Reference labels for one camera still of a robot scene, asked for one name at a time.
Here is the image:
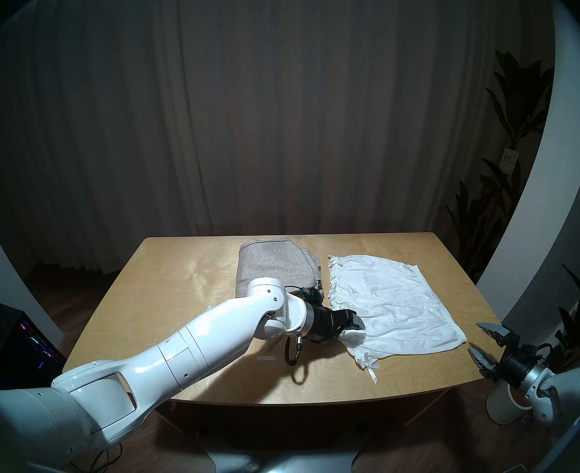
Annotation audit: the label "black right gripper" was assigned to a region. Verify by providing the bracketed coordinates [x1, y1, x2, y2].
[467, 322, 550, 392]

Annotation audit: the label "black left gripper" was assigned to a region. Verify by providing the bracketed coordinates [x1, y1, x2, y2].
[309, 302, 366, 344]

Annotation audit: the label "white frilled shorts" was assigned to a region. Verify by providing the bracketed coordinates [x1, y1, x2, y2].
[328, 254, 467, 383]

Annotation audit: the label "grey drawstring pants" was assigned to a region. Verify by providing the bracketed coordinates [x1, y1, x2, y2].
[236, 237, 326, 353]

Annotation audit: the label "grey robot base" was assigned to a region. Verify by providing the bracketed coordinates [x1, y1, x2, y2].
[206, 447, 364, 473]

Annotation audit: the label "small plant in white pot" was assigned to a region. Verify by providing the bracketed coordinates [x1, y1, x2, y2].
[486, 265, 580, 426]

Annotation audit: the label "beige pleated curtain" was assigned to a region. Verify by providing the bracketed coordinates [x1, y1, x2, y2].
[0, 0, 552, 275]

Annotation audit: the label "tall dark leafy plant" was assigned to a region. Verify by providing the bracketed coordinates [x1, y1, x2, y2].
[445, 51, 556, 280]

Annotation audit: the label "black computer tower with lights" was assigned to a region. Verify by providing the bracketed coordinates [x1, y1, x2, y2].
[0, 304, 66, 390]

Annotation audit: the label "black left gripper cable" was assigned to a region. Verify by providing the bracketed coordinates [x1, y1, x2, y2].
[284, 287, 323, 367]

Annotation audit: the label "black floor cable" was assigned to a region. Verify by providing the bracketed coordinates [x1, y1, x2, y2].
[75, 442, 123, 473]

